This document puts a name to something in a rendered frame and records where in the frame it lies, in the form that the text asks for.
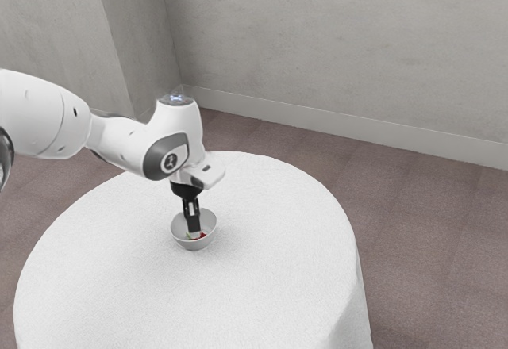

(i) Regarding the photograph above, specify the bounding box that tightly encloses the white bowl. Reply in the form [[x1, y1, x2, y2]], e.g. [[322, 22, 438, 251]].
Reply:
[[170, 208, 219, 252]]

